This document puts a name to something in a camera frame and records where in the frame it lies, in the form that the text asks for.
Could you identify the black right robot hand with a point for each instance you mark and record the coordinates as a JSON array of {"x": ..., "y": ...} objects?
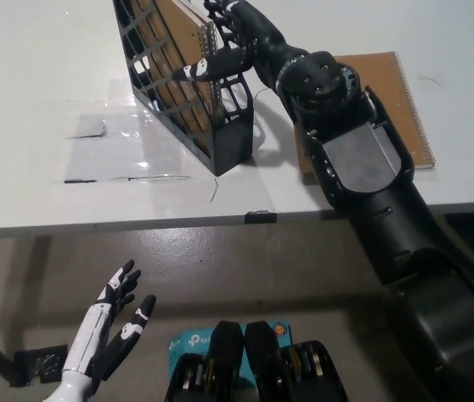
[{"x": 258, "y": 37}]

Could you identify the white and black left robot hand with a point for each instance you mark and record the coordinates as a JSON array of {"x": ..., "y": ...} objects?
[{"x": 90, "y": 335}]

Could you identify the brown spiral notebook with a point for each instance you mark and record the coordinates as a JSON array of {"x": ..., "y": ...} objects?
[
  {"x": 178, "y": 25},
  {"x": 387, "y": 75}
]

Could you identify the black lattice book holder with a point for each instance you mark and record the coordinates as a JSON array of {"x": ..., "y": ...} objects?
[{"x": 233, "y": 146}]

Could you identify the black floor tape patch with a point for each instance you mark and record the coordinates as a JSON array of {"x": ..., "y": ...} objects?
[{"x": 40, "y": 362}]

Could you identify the teal tp-link box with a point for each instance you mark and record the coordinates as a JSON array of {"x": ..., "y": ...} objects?
[{"x": 189, "y": 341}]

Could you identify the clear plastic sheet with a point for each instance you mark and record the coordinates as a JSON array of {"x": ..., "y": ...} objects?
[{"x": 124, "y": 146}]

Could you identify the grey paper patch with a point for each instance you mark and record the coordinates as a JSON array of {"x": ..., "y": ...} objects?
[{"x": 88, "y": 126}]

